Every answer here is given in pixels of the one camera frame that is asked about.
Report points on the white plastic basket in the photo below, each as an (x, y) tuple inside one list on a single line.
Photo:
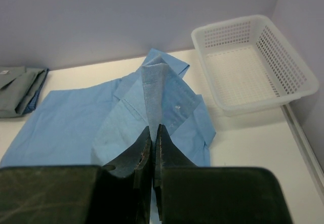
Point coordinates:
[(250, 66)]

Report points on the folded blue striped shirt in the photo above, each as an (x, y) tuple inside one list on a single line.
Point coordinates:
[(35, 91)]

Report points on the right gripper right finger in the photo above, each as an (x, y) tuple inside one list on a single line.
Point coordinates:
[(187, 193)]

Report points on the light blue long sleeve shirt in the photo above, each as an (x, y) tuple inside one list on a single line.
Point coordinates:
[(94, 125)]

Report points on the folded grey shirt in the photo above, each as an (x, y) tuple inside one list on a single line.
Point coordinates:
[(15, 85)]

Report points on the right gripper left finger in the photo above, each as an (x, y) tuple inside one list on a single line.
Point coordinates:
[(117, 192)]

